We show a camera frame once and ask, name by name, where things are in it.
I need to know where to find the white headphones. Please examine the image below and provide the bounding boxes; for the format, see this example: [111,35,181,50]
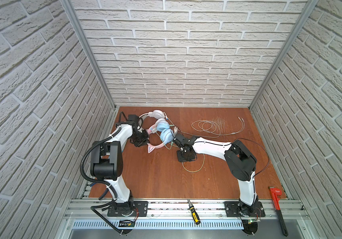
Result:
[139,110,168,130]

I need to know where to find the pink blue cat-ear headphones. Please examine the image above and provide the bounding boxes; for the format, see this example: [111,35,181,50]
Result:
[147,119,178,153]

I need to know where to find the yellow black screwdriver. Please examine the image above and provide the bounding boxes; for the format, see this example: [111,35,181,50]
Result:
[187,199,201,225]

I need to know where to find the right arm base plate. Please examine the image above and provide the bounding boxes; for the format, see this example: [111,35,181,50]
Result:
[224,200,266,218]

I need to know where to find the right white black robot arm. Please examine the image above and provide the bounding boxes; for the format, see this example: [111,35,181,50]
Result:
[173,133,258,212]

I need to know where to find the red pipe wrench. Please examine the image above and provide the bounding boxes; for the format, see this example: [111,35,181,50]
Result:
[268,186,289,237]

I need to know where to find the aluminium frame rail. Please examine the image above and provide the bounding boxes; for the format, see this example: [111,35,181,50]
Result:
[64,198,309,220]

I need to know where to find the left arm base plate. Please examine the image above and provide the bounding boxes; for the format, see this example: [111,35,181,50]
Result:
[107,201,149,217]

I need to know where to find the white headphone cable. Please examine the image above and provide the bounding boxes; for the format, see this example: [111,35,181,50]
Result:
[166,116,246,139]

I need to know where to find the small black electronics board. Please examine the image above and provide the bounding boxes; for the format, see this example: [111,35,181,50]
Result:
[119,220,136,228]

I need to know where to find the green headphone cable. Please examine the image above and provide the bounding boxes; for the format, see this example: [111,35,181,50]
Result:
[167,122,206,173]

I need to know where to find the black corrugated cable conduit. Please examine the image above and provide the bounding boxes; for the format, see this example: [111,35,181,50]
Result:
[79,128,122,207]

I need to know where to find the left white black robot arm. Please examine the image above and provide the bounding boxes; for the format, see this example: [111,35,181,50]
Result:
[90,123,149,214]

